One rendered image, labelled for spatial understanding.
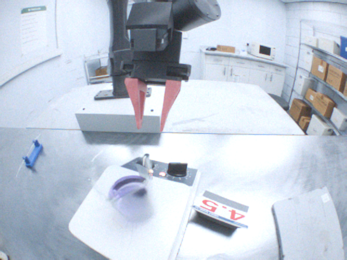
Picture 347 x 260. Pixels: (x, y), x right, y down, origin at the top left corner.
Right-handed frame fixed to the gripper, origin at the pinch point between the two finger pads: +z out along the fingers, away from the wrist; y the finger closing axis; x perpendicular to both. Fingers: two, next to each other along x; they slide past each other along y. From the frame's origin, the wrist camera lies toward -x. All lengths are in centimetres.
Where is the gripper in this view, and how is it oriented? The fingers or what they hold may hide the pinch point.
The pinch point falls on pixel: (150, 124)
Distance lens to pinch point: 23.7
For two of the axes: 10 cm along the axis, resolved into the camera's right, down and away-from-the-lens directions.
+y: 9.9, 1.1, -0.1
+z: -1.1, 9.9, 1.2
